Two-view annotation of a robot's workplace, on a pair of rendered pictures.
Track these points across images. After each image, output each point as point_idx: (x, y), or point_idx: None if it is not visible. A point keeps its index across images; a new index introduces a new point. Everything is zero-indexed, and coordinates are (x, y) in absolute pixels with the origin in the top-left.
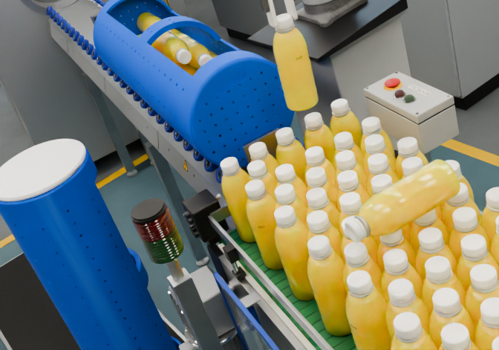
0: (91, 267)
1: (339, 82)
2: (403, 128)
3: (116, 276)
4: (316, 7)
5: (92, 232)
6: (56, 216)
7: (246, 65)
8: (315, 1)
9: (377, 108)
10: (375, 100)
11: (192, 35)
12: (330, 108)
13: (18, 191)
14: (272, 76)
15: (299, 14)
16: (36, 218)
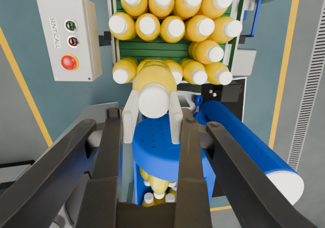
0: (247, 135)
1: None
2: (92, 25)
3: (233, 130)
4: (56, 220)
5: (248, 146)
6: (273, 158)
7: (165, 155)
8: (53, 225)
9: (95, 62)
10: (92, 63)
11: None
12: (95, 159)
13: (294, 180)
14: (144, 142)
15: (69, 225)
16: (284, 162)
